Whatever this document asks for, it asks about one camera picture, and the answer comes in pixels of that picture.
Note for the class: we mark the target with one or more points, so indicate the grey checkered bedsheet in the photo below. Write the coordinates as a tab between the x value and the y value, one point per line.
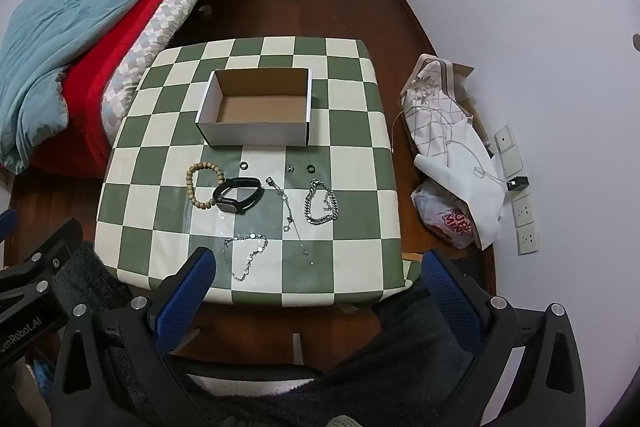
165	17

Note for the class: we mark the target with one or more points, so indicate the white plastic bag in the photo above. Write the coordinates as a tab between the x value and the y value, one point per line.
440	212

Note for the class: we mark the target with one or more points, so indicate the white table leg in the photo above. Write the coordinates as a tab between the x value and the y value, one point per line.
298	347

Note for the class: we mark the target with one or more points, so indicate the blue blanket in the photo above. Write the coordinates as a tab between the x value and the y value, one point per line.
50	32

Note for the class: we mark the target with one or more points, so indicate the dark fleece clothing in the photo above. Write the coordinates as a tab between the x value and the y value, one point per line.
400	367

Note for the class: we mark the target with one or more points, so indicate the white patterned cloth bag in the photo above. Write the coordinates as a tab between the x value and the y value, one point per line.
435	107

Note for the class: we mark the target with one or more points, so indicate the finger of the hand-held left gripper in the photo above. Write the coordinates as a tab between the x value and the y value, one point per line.
7	223
65	237

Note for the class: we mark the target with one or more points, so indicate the white cardboard box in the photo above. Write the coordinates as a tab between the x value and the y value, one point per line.
255	134

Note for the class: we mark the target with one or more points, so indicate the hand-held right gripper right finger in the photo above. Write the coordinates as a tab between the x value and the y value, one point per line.
450	302

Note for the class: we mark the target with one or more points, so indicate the black charger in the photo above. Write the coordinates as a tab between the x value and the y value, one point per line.
518	183

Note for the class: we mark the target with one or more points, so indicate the black smart band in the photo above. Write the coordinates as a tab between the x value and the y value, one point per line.
227	203

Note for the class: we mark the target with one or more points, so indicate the grey knit cloth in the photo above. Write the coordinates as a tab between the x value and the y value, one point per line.
345	421

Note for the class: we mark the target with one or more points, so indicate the brown cardboard piece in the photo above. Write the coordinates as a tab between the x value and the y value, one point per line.
462	69

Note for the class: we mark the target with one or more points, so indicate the red blanket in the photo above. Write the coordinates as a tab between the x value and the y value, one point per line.
125	32

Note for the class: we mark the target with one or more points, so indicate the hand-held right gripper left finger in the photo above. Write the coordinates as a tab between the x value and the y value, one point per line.
186	294

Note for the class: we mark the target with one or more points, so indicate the green checkered tablecloth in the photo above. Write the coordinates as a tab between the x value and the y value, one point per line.
350	82

